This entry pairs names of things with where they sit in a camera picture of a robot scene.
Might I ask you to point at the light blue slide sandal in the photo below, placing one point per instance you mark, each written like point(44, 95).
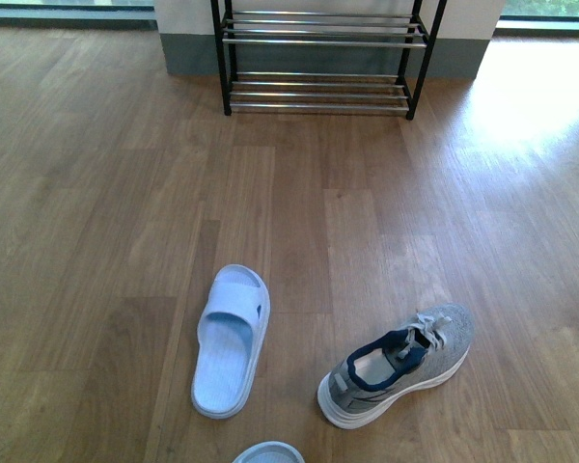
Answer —
point(270, 452)
point(230, 335)

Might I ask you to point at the grey knit sneaker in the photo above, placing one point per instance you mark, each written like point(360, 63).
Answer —
point(424, 352)

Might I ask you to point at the black metal shoe rack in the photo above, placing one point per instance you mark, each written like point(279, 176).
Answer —
point(324, 57)

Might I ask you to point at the right floor window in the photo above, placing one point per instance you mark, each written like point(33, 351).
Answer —
point(539, 17)

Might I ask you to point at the floor window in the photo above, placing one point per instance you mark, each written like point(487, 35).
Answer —
point(79, 14)
point(539, 17)

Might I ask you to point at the left floor window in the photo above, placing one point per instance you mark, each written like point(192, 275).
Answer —
point(79, 14)

